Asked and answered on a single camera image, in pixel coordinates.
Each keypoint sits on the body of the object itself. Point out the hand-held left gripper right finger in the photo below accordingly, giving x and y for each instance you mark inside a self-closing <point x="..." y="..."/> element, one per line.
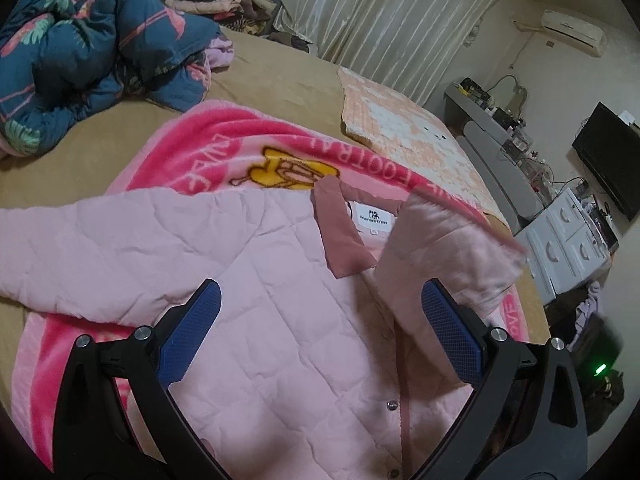
<point x="450" y="330"/>

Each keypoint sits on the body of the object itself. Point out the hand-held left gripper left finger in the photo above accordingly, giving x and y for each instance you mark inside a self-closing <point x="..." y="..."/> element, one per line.
<point x="192" y="327"/>

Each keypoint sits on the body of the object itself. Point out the pink quilted jacket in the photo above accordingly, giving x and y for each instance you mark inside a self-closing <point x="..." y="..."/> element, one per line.
<point x="280" y="310"/>

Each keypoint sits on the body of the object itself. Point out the purple cloth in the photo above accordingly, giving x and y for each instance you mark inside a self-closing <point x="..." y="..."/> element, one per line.
<point x="590" y="305"/>

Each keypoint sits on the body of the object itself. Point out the white drawer cabinet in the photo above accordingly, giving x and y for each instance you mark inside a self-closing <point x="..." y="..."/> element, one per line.
<point x="562" y="240"/>

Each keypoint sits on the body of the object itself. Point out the grey desk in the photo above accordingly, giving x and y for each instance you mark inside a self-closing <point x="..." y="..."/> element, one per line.
<point x="492" y="160"/>

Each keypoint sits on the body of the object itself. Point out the pink printed blanket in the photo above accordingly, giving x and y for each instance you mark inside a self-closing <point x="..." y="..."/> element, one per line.
<point x="210" y="132"/>

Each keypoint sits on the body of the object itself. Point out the black television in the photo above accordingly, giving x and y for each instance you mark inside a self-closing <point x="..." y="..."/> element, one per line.
<point x="607" y="157"/>

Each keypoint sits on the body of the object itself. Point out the peach checkered blanket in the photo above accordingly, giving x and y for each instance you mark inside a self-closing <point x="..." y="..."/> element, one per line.
<point x="400" y="120"/>

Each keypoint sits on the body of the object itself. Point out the clutter of desk items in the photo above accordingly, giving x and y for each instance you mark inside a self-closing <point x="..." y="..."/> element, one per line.
<point x="505" y="120"/>

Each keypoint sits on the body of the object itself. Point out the blue floral duvet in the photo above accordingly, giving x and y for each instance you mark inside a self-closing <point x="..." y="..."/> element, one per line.
<point x="85" y="45"/>

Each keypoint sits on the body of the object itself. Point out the cream curtain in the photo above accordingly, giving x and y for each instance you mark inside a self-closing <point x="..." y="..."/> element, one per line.
<point x="390" y="15"/>

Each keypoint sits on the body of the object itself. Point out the white air conditioner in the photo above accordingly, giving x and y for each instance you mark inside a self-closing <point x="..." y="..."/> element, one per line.
<point x="575" y="30"/>

